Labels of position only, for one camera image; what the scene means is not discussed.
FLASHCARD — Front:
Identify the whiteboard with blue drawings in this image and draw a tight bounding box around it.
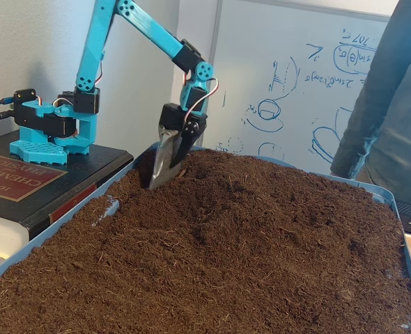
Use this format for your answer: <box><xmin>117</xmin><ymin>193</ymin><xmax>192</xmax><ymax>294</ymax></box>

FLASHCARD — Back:
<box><xmin>196</xmin><ymin>0</ymin><xmax>401</xmax><ymax>175</ymax></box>

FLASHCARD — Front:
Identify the white red wrist servo cable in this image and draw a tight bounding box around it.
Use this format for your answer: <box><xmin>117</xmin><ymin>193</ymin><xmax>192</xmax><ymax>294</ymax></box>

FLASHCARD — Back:
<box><xmin>184</xmin><ymin>78</ymin><xmax>221</xmax><ymax>121</ymax></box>

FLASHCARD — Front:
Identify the teal five-joint robot arm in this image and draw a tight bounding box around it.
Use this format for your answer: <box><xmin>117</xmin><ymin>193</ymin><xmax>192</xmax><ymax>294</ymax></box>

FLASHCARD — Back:
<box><xmin>9</xmin><ymin>0</ymin><xmax>215</xmax><ymax>165</ymax></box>

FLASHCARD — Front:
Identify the black chemistry physics handbook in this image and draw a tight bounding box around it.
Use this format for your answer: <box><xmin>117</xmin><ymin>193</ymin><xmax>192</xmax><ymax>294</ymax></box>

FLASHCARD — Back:
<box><xmin>0</xmin><ymin>130</ymin><xmax>134</xmax><ymax>269</ymax></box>

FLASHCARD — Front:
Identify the brown soil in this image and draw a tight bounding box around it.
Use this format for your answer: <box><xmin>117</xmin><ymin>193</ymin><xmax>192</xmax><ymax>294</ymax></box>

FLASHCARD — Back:
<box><xmin>0</xmin><ymin>148</ymin><xmax>411</xmax><ymax>334</ymax></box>

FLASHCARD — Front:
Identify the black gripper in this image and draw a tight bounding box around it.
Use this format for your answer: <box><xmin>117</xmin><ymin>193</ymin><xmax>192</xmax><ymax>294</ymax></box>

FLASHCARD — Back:
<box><xmin>148</xmin><ymin>103</ymin><xmax>208</xmax><ymax>191</ymax></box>

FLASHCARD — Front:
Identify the white red shoulder servo cable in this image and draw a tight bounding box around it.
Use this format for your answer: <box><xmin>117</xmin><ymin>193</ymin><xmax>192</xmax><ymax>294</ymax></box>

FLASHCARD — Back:
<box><xmin>94</xmin><ymin>51</ymin><xmax>107</xmax><ymax>86</ymax></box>

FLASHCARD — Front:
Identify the person body green shirt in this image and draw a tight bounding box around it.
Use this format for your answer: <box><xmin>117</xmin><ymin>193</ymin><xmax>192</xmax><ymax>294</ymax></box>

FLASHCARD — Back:
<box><xmin>362</xmin><ymin>0</ymin><xmax>411</xmax><ymax>207</ymax></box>

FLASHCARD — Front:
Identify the person right forearm green sleeve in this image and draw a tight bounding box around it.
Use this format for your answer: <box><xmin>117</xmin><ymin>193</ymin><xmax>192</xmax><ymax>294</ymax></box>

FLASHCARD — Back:
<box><xmin>329</xmin><ymin>79</ymin><xmax>396</xmax><ymax>179</ymax></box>

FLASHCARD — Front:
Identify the blue plastic tray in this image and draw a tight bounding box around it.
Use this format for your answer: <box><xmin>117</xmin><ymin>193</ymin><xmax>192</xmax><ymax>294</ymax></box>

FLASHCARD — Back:
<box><xmin>0</xmin><ymin>141</ymin><xmax>411</xmax><ymax>334</ymax></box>

